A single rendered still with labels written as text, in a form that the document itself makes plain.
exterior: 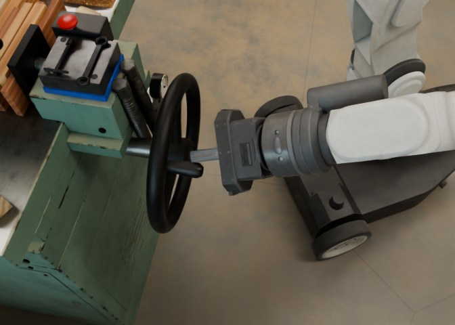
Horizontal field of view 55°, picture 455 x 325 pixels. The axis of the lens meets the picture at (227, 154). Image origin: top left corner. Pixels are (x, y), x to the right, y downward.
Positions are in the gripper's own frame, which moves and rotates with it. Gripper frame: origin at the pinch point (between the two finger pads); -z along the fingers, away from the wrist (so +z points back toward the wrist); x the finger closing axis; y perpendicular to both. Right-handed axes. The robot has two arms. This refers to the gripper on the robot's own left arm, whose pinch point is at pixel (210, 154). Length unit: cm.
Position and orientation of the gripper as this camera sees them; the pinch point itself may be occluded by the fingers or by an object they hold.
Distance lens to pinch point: 66.4
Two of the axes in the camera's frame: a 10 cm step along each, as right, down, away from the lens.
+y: -5.1, 0.7, -8.6
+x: -1.3, -9.9, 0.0
